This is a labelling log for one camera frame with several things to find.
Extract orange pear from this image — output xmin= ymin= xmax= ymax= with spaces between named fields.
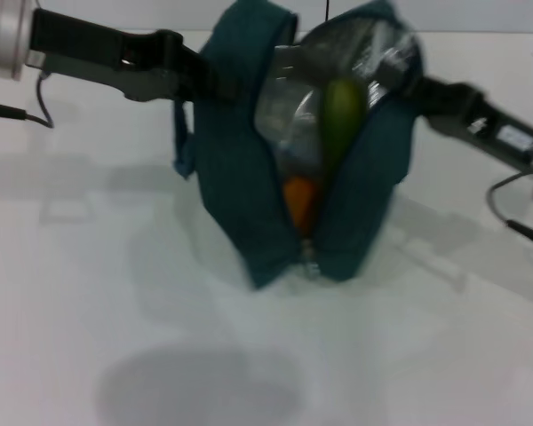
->
xmin=282 ymin=176 xmax=320 ymax=230

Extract grey right wrist cable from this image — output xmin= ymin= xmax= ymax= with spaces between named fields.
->
xmin=486 ymin=171 xmax=533 ymax=258

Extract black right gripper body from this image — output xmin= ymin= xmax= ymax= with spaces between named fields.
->
xmin=419 ymin=78 xmax=533 ymax=174

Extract grey left wrist cable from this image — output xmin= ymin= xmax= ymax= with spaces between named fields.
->
xmin=0 ymin=73 xmax=55 ymax=130

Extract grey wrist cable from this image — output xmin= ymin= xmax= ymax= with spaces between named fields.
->
xmin=0 ymin=73 xmax=55 ymax=130
xmin=486 ymin=171 xmax=533 ymax=258

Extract green cucumber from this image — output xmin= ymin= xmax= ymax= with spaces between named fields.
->
xmin=321 ymin=78 xmax=367 ymax=181

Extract dark teal insulated lunch bag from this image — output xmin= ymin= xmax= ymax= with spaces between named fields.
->
xmin=172 ymin=0 xmax=424 ymax=290

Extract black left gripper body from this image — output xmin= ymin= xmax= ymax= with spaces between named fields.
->
xmin=28 ymin=7 xmax=171 ymax=104

